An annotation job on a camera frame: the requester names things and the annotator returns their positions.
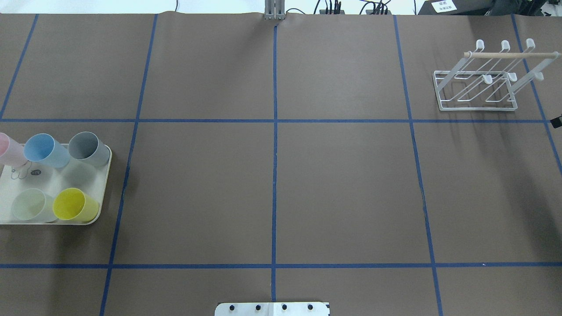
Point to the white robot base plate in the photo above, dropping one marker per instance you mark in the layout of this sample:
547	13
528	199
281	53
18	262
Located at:
273	309

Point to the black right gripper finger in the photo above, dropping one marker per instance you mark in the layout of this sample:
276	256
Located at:
556	122

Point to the yellow plastic cup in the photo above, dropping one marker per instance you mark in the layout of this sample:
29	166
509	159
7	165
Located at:
73	205

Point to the grey plastic cup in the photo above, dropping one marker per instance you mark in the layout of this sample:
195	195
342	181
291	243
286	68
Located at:
88	148

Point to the pink plastic cup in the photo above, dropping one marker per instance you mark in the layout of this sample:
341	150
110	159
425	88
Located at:
11	152

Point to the black box with label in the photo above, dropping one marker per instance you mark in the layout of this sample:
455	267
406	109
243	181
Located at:
455	7

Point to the pale green plastic cup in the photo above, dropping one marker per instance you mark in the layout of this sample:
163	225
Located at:
34	206

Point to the aluminium frame post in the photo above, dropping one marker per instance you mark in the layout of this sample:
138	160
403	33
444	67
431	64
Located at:
274	10

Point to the white plastic tray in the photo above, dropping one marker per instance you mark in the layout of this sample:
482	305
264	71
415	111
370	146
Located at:
91	180

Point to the light blue plastic cup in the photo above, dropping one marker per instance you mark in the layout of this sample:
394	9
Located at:
43	149

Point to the white wire cup rack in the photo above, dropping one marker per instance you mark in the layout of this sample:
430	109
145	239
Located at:
487	81

